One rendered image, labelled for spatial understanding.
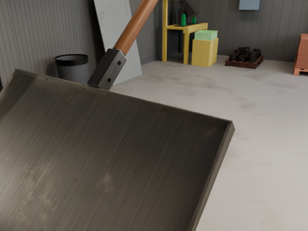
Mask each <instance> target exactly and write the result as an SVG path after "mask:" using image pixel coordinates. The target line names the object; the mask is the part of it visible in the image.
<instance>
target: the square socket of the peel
mask: <svg viewBox="0 0 308 231"><path fill-rule="evenodd" d="M126 61H127V58H126V56H125V54H124V53H123V52H122V51H121V50H120V49H117V48H108V49H107V51H106V53H105V55H104V56H103V58H102V59H101V61H100V62H99V64H98V65H97V67H96V69H95V70H94V72H93V73H92V75H91V77H90V78H89V80H88V82H87V84H88V85H89V86H92V87H96V88H100V89H104V90H108V91H109V90H110V88H111V86H112V85H113V83H114V81H115V80H116V78H117V76H118V75H119V73H120V71H121V70H122V68H123V66H124V64H125V63H126Z"/></svg>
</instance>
